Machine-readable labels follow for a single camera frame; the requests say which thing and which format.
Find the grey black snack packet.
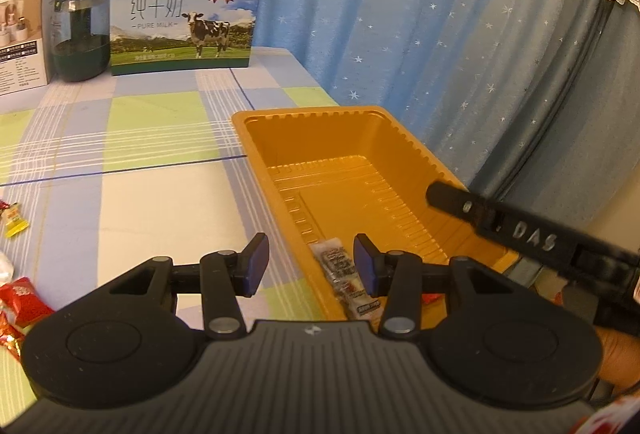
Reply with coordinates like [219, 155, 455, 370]
[310, 238, 383, 327]

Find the red snack packet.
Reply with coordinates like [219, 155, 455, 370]
[0, 311, 24, 362]

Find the checked tablecloth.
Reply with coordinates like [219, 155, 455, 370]
[0, 46, 342, 420]

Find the blue star curtain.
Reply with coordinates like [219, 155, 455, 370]
[254, 0, 638, 225]

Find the white beige product box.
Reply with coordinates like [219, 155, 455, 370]
[0, 0, 55, 96]

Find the dark green glass jar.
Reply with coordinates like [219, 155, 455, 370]
[51, 0, 111, 82]

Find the yellow small candy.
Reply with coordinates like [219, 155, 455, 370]
[1, 202, 29, 239]

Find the silver white foil pouch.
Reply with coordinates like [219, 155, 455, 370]
[0, 252, 14, 285]

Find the red square candy packet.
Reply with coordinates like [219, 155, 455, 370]
[0, 277, 54, 329]

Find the person's right hand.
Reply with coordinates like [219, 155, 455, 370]
[596, 327, 640, 391]

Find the blue milk carton box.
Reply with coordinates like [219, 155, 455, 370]
[110, 0, 259, 75]

